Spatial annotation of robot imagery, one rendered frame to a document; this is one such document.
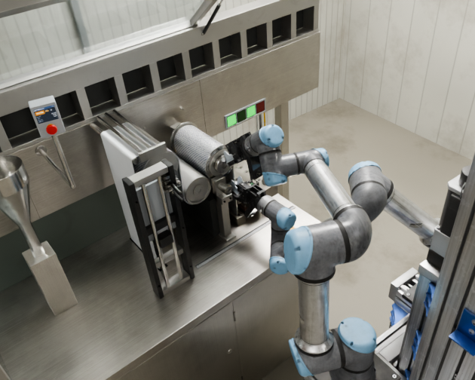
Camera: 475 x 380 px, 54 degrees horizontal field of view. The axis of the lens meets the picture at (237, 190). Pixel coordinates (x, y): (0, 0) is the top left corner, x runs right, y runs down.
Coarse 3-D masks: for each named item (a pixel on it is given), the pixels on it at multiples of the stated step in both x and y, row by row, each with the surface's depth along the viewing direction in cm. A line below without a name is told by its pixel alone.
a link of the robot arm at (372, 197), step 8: (368, 184) 152; (376, 184) 152; (360, 192) 152; (368, 192) 150; (376, 192) 150; (384, 192) 152; (352, 200) 153; (360, 200) 150; (368, 200) 149; (376, 200) 150; (384, 200) 151; (368, 208) 149; (376, 208) 150; (384, 208) 153; (376, 216) 152; (272, 248) 172; (280, 248) 168; (272, 256) 168; (280, 256) 166; (272, 264) 166; (280, 264) 165; (280, 272) 168
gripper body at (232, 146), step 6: (240, 138) 165; (228, 144) 169; (234, 144) 166; (240, 144) 164; (228, 150) 169; (234, 150) 165; (240, 150) 166; (234, 156) 168; (240, 156) 166; (252, 156) 161
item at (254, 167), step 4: (248, 156) 163; (256, 156) 165; (248, 160) 164; (252, 160) 164; (256, 160) 165; (248, 164) 166; (252, 164) 165; (256, 164) 166; (260, 164) 167; (248, 168) 167; (252, 168) 165; (256, 168) 167; (260, 168) 168; (252, 172) 166; (256, 172) 167; (260, 172) 168; (252, 176) 168; (256, 176) 168
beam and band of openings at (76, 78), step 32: (288, 0) 209; (192, 32) 185; (224, 32) 195; (256, 32) 216; (288, 32) 221; (96, 64) 166; (128, 64) 174; (160, 64) 191; (192, 64) 201; (224, 64) 204; (0, 96) 150; (32, 96) 157; (64, 96) 171; (96, 96) 179; (128, 96) 186; (0, 128) 155; (32, 128) 169
